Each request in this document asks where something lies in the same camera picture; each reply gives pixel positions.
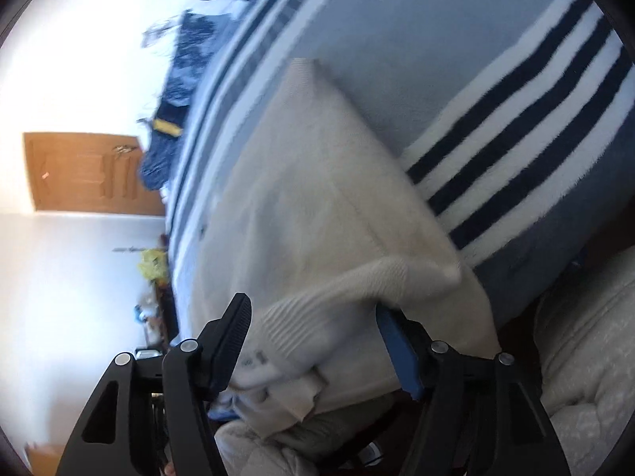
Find bed with striped blue sheet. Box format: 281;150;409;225
139;0;635;330

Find person's quilted white pants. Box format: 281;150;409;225
213;243;635;476

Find patterned striped duvet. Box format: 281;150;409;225
139;9;236;192

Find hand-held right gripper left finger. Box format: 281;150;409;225
56;292;253;476

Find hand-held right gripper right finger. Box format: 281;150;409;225
375;303;571;476

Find brown wooden door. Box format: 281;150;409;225
22;131;167;217

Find dark side table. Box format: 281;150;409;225
149;233;180;355

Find yellow plastic bag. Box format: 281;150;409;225
139;249;170;281

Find light grey sweater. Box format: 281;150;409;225
191;58;502;440

